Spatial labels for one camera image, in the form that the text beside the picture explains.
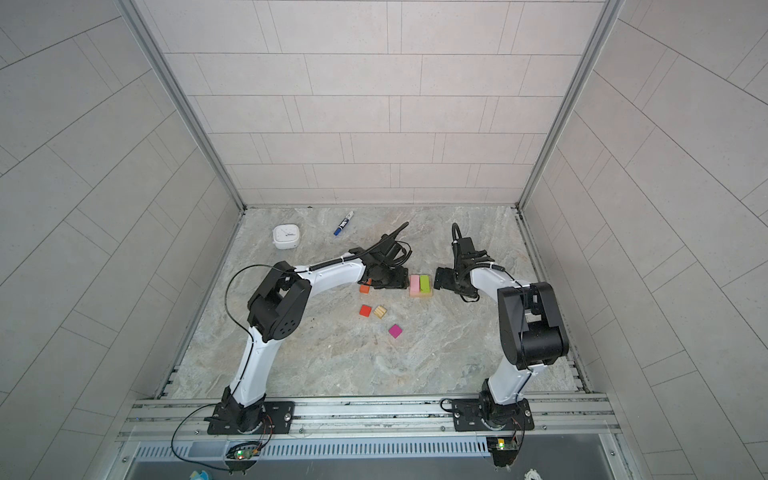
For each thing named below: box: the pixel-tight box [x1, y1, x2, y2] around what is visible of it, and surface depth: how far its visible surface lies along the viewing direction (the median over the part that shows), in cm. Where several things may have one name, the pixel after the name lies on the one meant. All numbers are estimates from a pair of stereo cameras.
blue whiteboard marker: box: [334, 211, 354, 236], surface depth 111 cm
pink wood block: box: [409, 275, 420, 296], surface depth 93 cm
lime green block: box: [420, 275, 431, 294], surface depth 94 cm
